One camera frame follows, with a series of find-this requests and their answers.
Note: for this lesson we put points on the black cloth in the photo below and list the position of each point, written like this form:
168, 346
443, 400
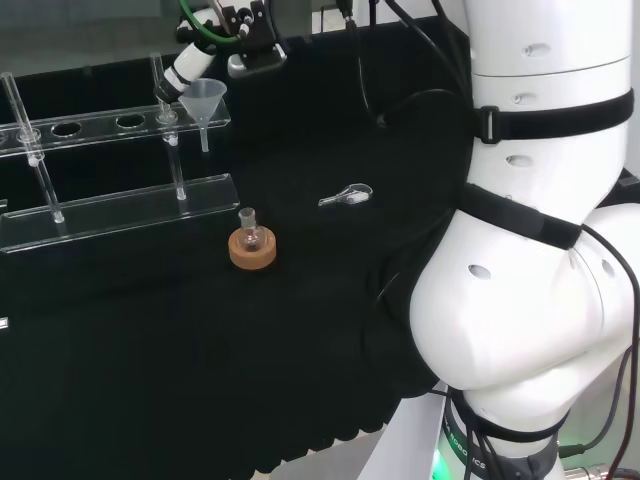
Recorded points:
175, 350

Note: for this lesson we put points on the small round-bottom glass flask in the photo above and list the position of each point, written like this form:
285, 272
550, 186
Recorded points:
249, 239

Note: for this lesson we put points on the translucent plastic funnel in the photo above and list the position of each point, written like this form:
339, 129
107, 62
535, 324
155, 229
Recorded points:
202, 97

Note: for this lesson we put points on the clear acrylic funnel stand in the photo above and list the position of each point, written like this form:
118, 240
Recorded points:
125, 205

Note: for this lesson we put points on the clear glass weighing funnel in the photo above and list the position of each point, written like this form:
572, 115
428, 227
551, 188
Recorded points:
352, 196

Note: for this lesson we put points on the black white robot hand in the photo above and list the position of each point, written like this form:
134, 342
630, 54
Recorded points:
255, 30

